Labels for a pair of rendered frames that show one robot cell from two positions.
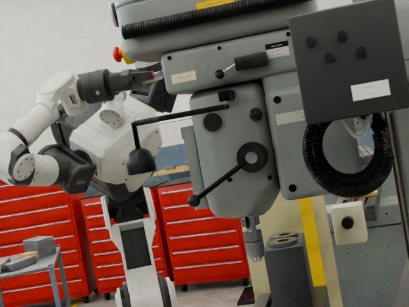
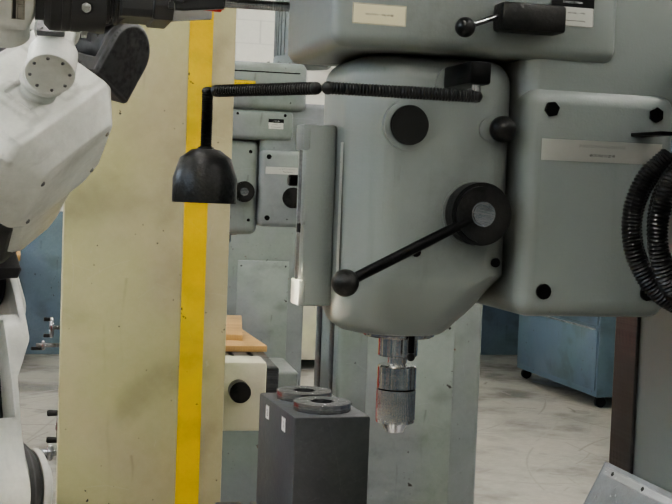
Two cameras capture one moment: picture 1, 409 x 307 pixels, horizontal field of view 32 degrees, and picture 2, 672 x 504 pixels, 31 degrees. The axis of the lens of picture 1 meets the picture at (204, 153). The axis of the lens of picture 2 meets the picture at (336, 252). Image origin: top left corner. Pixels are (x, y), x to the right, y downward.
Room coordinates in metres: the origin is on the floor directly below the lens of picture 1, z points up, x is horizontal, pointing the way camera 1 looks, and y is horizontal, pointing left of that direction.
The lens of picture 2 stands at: (0.53, 0.64, 1.48)
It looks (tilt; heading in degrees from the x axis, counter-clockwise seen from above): 3 degrees down; 333
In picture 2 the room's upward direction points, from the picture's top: 2 degrees clockwise
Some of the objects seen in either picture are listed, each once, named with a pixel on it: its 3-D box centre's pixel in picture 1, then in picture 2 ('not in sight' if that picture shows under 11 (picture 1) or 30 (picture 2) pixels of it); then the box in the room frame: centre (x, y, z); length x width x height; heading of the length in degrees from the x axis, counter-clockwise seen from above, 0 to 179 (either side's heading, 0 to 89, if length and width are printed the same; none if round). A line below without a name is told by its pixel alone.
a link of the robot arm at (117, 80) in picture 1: (115, 83); (120, 0); (2.00, 0.21, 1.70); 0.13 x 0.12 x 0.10; 168
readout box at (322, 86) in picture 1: (349, 62); not in sight; (1.40, -0.31, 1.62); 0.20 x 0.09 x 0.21; 78
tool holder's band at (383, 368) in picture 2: (252, 231); (396, 368); (1.79, -0.08, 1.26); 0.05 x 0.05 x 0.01
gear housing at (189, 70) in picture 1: (239, 63); (445, 22); (1.78, -0.12, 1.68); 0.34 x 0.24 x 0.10; 78
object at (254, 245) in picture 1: (254, 244); (395, 397); (1.79, -0.08, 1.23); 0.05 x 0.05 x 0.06
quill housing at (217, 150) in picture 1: (239, 149); (407, 197); (1.78, -0.09, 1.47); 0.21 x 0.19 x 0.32; 168
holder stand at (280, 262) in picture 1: (288, 268); (310, 457); (2.25, -0.20, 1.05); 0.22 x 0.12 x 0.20; 171
